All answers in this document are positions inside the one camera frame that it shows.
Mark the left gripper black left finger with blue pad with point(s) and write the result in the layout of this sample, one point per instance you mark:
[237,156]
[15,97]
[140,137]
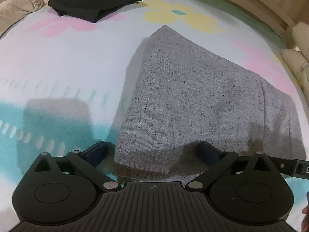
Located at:
[62,189]

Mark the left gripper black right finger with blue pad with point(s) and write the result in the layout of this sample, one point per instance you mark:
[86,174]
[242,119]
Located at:
[244,189]

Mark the grey speckled pants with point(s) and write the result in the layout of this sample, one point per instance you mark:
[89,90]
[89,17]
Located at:
[185,94]

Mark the cream leaf-print pillow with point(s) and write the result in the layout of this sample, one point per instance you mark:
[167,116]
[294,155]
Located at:
[297,61]

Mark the floral bed sheet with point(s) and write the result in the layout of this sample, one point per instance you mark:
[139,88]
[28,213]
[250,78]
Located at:
[66,83]

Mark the folded black garment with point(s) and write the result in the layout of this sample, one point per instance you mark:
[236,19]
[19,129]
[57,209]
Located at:
[89,10]

